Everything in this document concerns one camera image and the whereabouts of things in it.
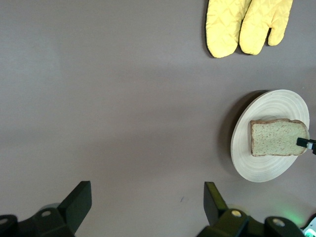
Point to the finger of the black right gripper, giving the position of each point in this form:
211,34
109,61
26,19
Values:
302,142

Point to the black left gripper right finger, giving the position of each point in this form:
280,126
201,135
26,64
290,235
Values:
222,222

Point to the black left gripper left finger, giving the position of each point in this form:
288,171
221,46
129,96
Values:
71,212

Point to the brown crust toast slice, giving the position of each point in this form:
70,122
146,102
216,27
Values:
274,139

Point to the round wooden plate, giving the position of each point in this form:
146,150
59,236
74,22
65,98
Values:
269,108

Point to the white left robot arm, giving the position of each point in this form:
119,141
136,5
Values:
311,229

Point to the brown table cover cloth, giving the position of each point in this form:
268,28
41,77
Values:
111,111

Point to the yellow oven mitt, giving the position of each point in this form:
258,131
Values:
222,27
261,24

